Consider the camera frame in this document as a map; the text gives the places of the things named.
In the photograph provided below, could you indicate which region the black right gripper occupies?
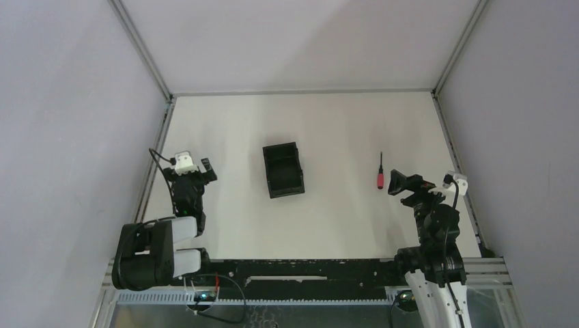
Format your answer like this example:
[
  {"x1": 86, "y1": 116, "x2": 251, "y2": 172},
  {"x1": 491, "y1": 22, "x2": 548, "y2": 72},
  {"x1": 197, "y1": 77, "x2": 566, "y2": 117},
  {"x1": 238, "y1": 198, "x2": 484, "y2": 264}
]
[{"x1": 388, "y1": 169, "x2": 454, "y2": 244}]

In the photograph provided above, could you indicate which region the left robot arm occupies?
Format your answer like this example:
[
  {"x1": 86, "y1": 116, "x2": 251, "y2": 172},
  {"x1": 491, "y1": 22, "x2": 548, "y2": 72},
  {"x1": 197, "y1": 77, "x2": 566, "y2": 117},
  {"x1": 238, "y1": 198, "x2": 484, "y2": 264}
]
[{"x1": 111, "y1": 152, "x2": 217, "y2": 291}]

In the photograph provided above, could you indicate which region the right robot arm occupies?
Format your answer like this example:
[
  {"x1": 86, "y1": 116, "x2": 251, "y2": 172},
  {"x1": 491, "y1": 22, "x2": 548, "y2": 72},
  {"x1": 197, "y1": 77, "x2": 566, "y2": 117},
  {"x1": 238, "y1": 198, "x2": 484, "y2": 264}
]
[{"x1": 388, "y1": 169, "x2": 472, "y2": 327}]

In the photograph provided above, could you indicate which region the black plastic bin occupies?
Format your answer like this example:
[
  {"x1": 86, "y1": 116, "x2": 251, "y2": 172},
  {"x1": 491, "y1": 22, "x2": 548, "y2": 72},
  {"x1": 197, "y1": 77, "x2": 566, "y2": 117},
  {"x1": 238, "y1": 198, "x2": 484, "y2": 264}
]
[{"x1": 262, "y1": 142, "x2": 305, "y2": 199}]

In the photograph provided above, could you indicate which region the red handled screwdriver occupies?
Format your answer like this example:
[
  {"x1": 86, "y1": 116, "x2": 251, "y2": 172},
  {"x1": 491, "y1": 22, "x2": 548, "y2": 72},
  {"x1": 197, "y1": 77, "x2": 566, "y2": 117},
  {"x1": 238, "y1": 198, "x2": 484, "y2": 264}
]
[{"x1": 376, "y1": 152, "x2": 384, "y2": 190}]

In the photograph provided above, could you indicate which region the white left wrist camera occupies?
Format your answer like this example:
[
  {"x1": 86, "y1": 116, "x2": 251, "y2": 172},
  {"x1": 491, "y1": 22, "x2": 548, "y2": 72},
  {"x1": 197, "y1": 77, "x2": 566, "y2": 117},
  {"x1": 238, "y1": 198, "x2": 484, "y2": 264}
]
[{"x1": 173, "y1": 151, "x2": 199, "y2": 176}]

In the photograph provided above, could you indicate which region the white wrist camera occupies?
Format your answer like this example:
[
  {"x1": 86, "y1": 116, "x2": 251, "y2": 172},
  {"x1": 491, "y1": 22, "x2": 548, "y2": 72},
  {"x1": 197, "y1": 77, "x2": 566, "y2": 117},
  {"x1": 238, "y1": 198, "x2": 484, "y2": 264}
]
[
  {"x1": 428, "y1": 171, "x2": 468, "y2": 197},
  {"x1": 173, "y1": 151, "x2": 199, "y2": 176}
]

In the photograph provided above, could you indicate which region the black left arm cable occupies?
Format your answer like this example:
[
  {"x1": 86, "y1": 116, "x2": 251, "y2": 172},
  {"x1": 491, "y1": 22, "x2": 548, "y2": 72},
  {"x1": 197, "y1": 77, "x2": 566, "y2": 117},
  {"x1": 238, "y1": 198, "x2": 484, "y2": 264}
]
[{"x1": 148, "y1": 148, "x2": 178, "y2": 214}]

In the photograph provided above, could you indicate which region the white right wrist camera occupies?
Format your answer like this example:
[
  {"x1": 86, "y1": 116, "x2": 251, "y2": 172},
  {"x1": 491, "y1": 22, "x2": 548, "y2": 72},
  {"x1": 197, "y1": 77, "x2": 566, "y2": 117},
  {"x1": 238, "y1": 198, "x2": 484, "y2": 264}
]
[{"x1": 428, "y1": 171, "x2": 468, "y2": 197}]

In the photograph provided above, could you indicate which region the black mounting rail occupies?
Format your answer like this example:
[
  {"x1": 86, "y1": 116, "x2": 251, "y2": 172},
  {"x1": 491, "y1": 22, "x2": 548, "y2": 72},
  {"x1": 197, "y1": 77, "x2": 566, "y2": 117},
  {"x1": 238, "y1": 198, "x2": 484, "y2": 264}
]
[{"x1": 201, "y1": 258, "x2": 406, "y2": 301}]

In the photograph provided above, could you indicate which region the black loose cable loop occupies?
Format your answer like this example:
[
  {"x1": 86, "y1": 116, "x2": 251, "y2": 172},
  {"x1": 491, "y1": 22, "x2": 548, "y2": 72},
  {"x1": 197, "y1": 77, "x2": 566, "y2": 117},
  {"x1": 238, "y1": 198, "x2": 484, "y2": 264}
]
[{"x1": 183, "y1": 273, "x2": 248, "y2": 325}]

